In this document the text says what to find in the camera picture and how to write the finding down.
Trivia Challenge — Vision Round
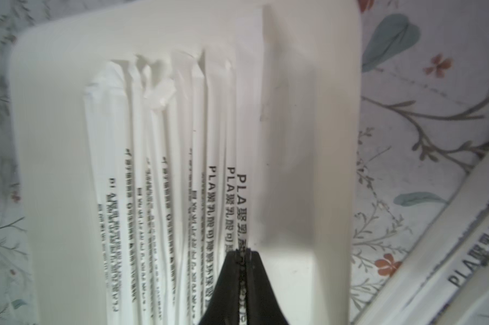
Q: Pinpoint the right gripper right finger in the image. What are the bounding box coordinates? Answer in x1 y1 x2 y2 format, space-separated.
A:
244 250 288 325

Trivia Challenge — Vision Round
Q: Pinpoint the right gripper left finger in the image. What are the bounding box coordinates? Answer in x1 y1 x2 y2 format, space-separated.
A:
198 251 240 325

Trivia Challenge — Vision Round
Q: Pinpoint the wrapped straw right bundle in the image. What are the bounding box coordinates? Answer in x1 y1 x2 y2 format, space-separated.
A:
354 154 489 324

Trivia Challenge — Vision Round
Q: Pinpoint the white storage tray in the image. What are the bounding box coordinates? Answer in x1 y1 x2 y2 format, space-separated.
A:
8 1 362 324

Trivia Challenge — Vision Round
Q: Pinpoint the straw diagonal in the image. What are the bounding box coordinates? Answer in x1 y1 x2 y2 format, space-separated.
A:
234 52 265 325

